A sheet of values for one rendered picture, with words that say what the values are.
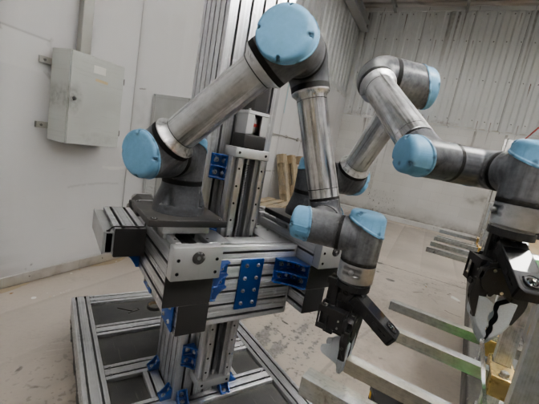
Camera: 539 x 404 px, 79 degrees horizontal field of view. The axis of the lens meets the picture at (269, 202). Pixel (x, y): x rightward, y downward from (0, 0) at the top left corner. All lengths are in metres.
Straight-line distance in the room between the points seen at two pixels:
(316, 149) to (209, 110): 0.26
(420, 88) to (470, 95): 7.82
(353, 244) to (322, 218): 0.08
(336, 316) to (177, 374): 0.89
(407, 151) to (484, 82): 8.30
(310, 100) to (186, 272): 0.52
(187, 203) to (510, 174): 0.74
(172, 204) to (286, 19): 0.55
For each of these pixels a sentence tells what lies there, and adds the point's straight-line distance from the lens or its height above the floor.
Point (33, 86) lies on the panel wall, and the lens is 2.72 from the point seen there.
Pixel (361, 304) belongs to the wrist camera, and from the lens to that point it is 0.72.
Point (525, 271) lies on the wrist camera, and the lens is 0.66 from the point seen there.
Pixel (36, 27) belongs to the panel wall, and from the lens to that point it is 2.76.
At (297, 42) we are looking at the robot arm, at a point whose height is 1.47.
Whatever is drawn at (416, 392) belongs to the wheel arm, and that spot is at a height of 0.86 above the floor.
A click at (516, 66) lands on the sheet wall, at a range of 9.09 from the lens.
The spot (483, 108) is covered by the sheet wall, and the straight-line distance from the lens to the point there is 8.81.
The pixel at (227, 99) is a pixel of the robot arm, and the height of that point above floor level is 1.36.
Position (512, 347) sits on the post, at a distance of 1.03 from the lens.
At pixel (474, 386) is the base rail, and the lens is 1.24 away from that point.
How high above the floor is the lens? 1.28
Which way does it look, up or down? 10 degrees down
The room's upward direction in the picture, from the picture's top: 10 degrees clockwise
